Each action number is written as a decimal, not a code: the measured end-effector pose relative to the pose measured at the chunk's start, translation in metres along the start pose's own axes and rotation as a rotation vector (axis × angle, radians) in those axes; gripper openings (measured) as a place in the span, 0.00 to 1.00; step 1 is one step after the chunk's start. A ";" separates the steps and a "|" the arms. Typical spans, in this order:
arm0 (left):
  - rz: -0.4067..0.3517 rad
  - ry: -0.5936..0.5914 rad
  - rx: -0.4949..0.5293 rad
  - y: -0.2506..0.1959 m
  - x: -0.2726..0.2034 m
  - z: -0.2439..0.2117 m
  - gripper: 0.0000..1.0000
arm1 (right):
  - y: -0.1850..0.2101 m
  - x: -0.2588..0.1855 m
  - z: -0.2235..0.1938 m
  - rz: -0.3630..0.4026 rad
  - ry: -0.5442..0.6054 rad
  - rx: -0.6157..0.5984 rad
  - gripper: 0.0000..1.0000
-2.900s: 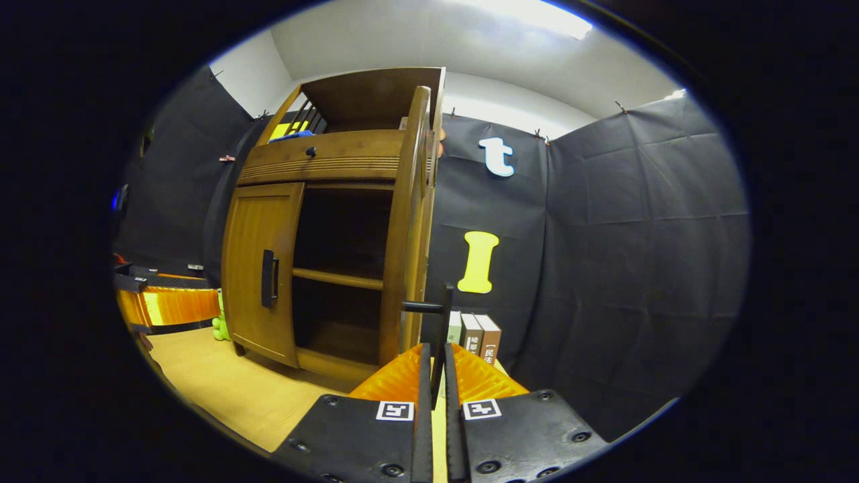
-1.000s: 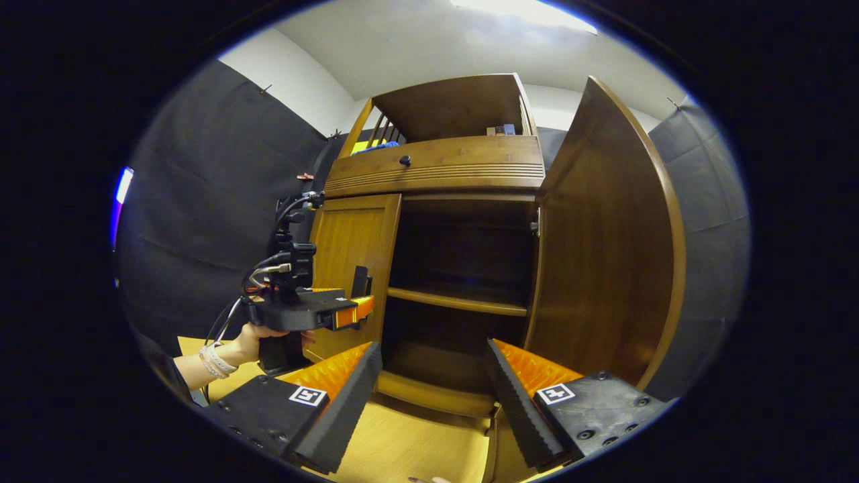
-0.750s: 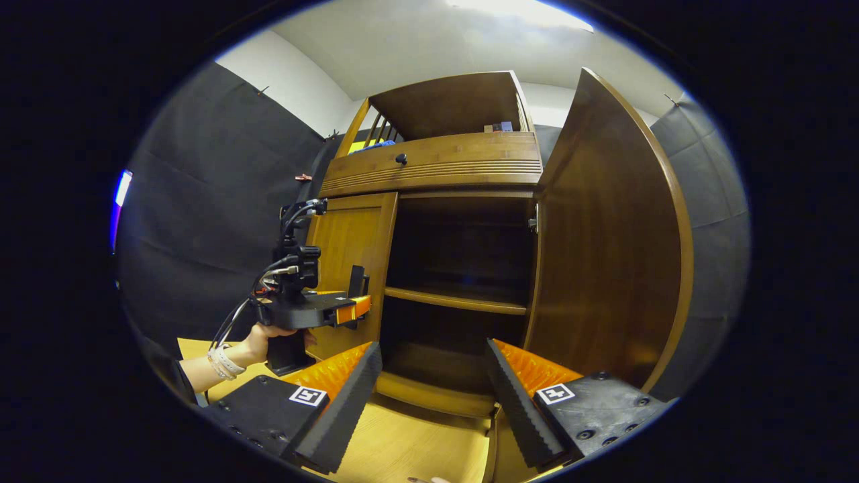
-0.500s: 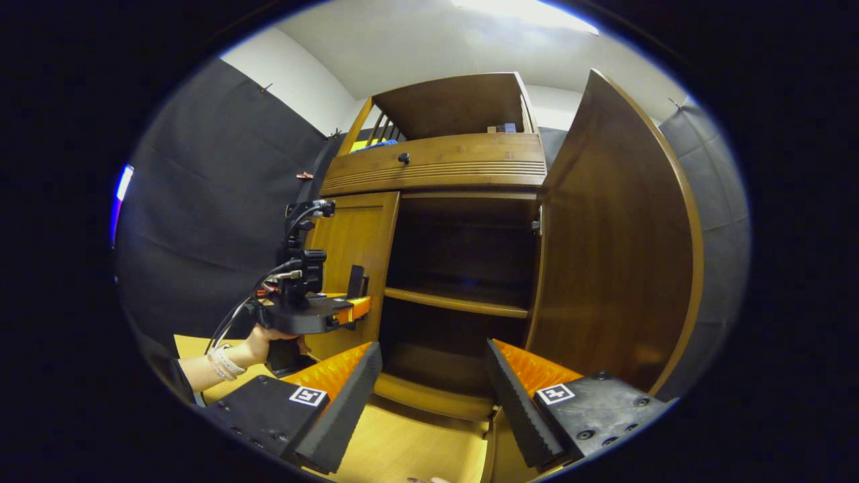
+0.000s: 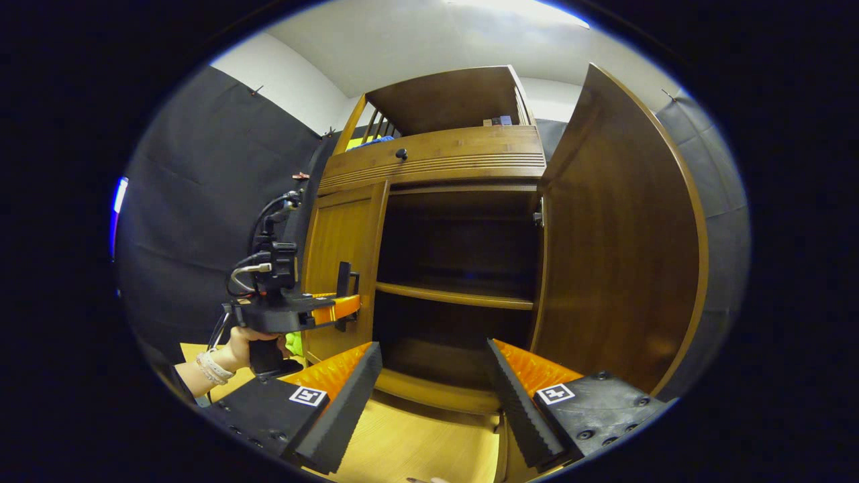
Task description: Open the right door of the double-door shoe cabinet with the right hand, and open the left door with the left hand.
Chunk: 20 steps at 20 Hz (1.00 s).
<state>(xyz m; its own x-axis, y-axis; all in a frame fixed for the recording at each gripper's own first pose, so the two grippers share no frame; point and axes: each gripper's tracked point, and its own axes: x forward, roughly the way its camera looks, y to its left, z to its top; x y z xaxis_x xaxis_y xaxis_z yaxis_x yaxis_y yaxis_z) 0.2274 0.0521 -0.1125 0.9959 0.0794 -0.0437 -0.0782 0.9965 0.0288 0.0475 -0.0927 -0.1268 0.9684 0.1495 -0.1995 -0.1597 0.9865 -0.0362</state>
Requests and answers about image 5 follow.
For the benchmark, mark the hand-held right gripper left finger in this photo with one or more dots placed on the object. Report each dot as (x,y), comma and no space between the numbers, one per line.
(342,409)

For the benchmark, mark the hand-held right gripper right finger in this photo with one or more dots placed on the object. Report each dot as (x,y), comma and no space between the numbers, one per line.
(523,409)

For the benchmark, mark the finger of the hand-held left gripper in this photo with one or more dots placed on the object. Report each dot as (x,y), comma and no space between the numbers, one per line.
(335,310)

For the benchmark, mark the wooden shoe cabinet door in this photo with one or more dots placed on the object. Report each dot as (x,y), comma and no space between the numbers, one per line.
(617,235)
(339,228)

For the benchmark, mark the wooden double-door shoe cabinet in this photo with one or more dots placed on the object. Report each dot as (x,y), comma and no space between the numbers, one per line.
(443,100)

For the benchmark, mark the wooden cabinet shelf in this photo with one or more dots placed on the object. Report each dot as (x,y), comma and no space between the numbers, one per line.
(456,296)

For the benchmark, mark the metal door hinge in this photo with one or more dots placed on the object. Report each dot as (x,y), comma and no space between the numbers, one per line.
(538,215)

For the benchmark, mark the wooden cabinet drawer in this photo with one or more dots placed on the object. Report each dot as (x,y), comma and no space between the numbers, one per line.
(456,151)

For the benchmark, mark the green frog plush toy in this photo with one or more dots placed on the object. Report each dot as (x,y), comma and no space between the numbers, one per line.
(293,343)

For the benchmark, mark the large ceiling light panel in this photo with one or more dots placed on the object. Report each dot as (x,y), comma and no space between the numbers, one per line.
(517,10)

